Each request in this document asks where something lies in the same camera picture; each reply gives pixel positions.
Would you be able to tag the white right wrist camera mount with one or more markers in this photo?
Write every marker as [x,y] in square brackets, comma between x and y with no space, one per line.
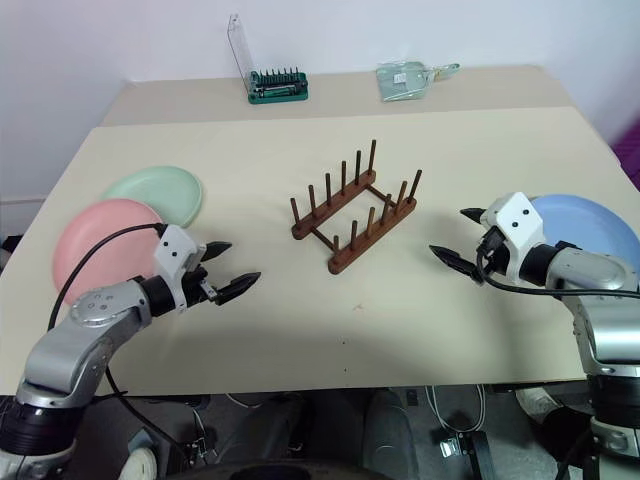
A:
[515,220]

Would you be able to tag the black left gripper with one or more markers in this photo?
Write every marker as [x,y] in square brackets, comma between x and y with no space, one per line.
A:
[196,287]

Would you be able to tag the light blue plate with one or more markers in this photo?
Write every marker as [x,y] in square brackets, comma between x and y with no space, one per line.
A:
[580,220]

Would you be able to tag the grey rounded leg shape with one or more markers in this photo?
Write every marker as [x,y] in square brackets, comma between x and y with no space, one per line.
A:
[390,430]

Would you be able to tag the clear plastic bag with contents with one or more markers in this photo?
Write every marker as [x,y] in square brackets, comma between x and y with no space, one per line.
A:
[402,82]

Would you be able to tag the wooden dish rack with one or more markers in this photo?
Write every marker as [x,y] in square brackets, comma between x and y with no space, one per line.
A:
[345,200]

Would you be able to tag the green screwdriver bit set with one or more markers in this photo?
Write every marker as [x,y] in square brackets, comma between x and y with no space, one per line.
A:
[277,90]

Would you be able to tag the light green plate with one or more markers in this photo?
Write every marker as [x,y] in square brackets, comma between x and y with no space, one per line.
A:
[160,192]

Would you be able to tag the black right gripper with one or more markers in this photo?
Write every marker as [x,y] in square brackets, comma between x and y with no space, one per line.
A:
[494,247]

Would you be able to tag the purple object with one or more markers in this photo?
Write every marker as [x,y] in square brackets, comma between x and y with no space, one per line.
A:
[629,155]

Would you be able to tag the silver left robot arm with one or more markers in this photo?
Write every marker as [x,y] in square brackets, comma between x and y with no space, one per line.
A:
[75,330]

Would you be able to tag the pink red plate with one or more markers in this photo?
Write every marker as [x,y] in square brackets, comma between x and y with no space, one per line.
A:
[105,235]

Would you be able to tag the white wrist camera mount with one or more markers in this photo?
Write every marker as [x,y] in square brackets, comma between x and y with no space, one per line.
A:
[515,220]
[175,250]

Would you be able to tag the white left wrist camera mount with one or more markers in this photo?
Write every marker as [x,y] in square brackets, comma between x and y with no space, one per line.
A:
[175,250]

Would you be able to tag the white shoe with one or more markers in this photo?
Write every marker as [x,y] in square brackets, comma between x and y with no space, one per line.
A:
[535,402]
[137,462]

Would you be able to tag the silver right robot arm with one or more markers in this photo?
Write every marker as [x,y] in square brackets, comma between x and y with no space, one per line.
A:
[595,280]

